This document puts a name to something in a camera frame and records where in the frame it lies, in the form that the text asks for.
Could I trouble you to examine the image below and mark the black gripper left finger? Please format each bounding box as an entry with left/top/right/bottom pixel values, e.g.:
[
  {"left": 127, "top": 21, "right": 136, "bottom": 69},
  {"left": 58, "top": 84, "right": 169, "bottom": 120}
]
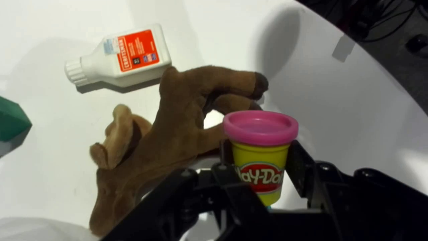
[{"left": 100, "top": 139, "right": 268, "bottom": 241}]

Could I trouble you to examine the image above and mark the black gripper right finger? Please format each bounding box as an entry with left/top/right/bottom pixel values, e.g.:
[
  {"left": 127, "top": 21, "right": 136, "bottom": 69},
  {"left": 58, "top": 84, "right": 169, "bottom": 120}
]
[{"left": 284, "top": 139, "right": 428, "bottom": 241}]

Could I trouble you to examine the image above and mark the yellow can pink lid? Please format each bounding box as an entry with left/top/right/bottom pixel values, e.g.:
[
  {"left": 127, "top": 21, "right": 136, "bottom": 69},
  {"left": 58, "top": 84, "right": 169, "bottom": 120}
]
[{"left": 222, "top": 109, "right": 300, "bottom": 207}]

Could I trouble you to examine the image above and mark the brown plush moose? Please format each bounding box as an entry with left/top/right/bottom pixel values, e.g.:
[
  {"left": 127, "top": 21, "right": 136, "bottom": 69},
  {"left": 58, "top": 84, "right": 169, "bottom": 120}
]
[{"left": 88, "top": 64, "right": 270, "bottom": 237}]

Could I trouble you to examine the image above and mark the translucent white plastic bag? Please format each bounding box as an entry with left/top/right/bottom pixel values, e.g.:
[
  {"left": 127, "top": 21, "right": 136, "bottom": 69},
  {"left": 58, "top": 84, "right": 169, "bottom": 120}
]
[{"left": 0, "top": 215, "right": 100, "bottom": 241}]

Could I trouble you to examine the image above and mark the white bottle orange label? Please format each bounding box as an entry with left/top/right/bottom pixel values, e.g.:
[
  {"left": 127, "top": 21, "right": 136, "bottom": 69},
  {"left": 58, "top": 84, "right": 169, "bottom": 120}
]
[{"left": 62, "top": 22, "right": 173, "bottom": 93}]

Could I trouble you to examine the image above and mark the green bottle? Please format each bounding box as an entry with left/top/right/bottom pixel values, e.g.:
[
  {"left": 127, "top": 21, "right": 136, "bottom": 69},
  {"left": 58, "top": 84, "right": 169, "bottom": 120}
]
[{"left": 0, "top": 96, "right": 33, "bottom": 158}]

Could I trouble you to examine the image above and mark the grey tape strip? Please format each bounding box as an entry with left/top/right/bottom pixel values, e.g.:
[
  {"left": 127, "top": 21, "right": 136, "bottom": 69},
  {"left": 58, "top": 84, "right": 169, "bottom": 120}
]
[{"left": 330, "top": 34, "right": 357, "bottom": 63}]

